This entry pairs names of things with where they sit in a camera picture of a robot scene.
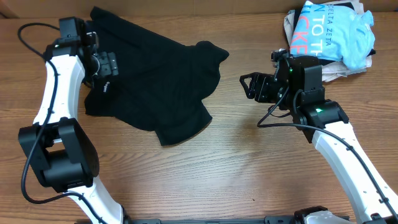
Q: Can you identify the black t-shirt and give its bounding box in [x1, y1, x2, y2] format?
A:
[85, 7, 229, 146]

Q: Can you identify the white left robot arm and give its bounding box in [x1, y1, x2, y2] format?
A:
[18, 17, 132, 223]

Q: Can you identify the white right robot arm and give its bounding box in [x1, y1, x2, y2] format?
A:
[239, 52, 397, 223]

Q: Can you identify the light blue printed t-shirt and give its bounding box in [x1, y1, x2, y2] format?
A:
[289, 0, 376, 70]

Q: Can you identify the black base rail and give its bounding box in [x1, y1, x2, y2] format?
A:
[127, 215, 297, 224]

